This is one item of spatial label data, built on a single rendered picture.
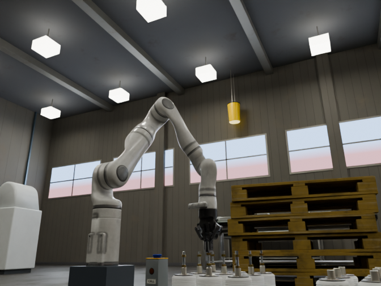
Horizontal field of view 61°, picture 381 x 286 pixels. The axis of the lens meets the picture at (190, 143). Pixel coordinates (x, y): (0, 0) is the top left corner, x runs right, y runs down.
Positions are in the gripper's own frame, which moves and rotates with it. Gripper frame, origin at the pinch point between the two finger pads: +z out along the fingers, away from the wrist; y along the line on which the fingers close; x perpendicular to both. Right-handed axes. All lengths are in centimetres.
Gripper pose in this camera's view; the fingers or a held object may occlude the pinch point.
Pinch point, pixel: (208, 246)
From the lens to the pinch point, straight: 132.0
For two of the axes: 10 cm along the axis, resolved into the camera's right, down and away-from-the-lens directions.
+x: -6.8, -2.3, -6.9
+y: -7.3, 2.2, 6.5
